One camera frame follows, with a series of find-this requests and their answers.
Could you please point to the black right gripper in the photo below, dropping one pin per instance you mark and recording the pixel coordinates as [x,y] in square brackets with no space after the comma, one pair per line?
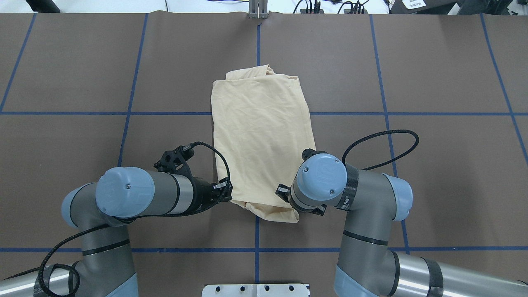
[283,191]

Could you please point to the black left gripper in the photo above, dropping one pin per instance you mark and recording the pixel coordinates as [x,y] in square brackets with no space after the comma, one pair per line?
[203,193]

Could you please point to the beige long-sleeve printed shirt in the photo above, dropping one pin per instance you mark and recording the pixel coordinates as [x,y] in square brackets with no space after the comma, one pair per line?
[261,125]

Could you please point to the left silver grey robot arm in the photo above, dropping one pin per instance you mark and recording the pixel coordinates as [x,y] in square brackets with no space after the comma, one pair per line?
[98,261]

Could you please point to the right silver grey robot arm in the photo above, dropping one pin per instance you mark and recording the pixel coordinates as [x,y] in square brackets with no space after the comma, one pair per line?
[365,266]

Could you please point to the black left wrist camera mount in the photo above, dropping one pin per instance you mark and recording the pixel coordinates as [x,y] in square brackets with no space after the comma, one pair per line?
[175,161]

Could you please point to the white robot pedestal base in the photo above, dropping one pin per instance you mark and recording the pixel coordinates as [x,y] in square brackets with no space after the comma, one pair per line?
[257,290]

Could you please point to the grey aluminium frame post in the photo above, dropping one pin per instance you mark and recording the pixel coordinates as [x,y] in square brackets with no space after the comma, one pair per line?
[258,9]

